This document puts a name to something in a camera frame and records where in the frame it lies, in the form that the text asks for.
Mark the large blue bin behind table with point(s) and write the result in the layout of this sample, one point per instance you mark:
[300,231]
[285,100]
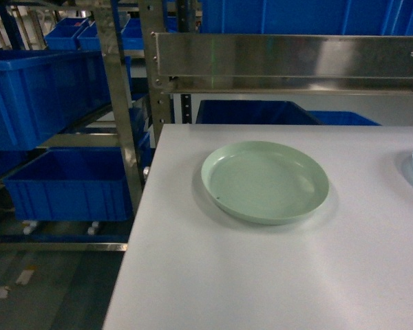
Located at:
[254,112]

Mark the pale green plastic plate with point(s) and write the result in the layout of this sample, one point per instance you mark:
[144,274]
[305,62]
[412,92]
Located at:
[264,182]

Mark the small blue bin behind table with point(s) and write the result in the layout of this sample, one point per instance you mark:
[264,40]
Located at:
[343,118]

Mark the blue bin lower left shelf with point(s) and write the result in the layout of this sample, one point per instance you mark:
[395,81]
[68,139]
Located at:
[72,184]

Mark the blue bin shelf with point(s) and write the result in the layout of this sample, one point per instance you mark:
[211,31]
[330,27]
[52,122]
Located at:
[42,92]
[72,184]

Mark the small blue bin back middle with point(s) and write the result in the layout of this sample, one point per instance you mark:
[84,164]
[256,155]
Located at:
[131,37]

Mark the blue bin upper left shelf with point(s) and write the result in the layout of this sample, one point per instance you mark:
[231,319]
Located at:
[42,92]

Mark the small blue bin back left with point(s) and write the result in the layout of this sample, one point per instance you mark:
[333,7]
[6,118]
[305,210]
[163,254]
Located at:
[64,35]

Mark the blue crate on top shelf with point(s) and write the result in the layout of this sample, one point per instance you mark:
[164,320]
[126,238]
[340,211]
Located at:
[336,17]

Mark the metal rack upright frame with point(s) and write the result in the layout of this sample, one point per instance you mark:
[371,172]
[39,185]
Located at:
[152,17]

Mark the stainless steel shelf rail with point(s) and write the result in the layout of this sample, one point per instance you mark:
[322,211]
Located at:
[280,64]

